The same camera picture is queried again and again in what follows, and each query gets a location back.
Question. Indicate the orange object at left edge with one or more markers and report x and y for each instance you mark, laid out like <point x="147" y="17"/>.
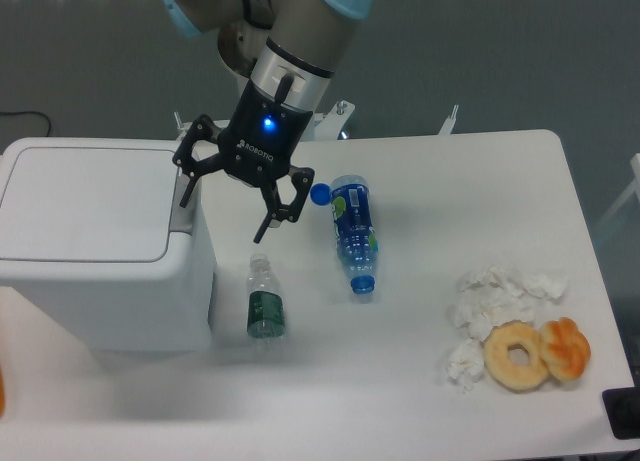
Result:
<point x="2" y="395"/>

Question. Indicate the large crumpled white tissue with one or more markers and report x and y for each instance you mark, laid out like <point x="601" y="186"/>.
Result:
<point x="497" y="295"/>

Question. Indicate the blue plastic bottle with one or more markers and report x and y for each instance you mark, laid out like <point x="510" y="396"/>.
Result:
<point x="357" y="245"/>

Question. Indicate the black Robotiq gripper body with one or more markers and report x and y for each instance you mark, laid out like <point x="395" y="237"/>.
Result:
<point x="257" y="145"/>

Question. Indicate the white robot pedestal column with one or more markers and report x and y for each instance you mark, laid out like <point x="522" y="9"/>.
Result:
<point x="239" y="46"/>

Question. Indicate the blue bottle cap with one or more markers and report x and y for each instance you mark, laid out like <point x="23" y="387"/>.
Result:
<point x="320" y="194"/>

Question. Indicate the clear bottle green label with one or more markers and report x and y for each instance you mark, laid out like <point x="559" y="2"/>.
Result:
<point x="266" y="316"/>

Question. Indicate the plain ring donut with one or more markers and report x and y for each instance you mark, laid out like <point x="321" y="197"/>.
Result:
<point x="512" y="357"/>

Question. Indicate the black device at table corner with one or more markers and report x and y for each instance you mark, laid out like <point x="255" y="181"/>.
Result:
<point x="622" y="409"/>

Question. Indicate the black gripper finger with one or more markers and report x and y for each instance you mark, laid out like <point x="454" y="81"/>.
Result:
<point x="302" y="179"/>
<point x="202" y="129"/>

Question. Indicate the white push-button trash can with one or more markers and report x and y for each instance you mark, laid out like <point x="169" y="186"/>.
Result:
<point x="95" y="234"/>

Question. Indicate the orange glazed twisted bun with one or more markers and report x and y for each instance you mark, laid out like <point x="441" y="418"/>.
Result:
<point x="564" y="349"/>

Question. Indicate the small crumpled white tissue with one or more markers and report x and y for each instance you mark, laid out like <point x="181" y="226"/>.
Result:
<point x="466" y="365"/>

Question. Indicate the white furniture at right edge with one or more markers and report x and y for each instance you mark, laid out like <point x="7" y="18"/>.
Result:
<point x="620" y="211"/>

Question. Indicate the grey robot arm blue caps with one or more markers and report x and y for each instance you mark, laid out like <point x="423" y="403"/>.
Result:
<point x="304" y="43"/>

